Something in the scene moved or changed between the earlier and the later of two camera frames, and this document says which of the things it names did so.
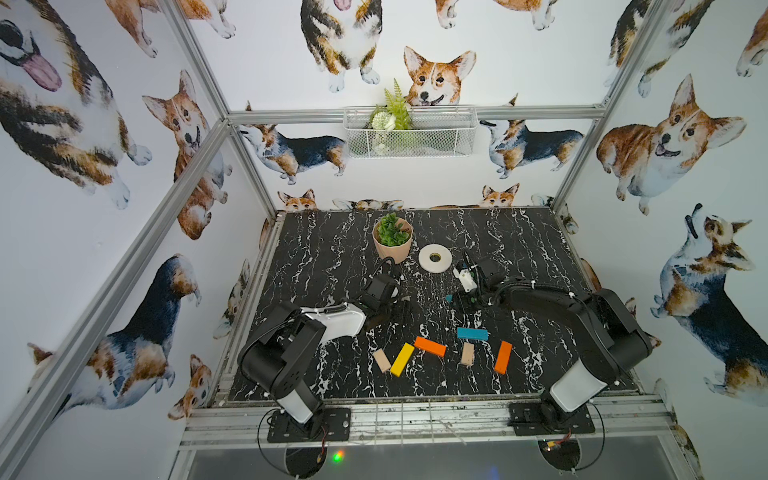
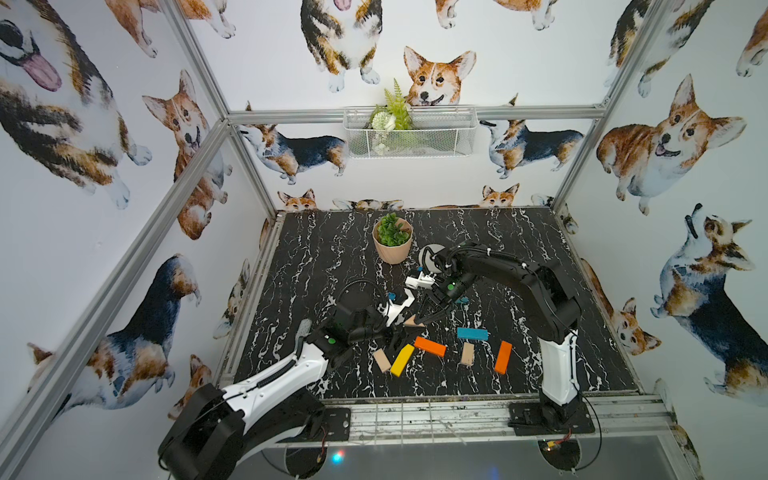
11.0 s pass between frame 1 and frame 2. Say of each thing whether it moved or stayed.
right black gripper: moved
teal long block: stayed
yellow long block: stayed
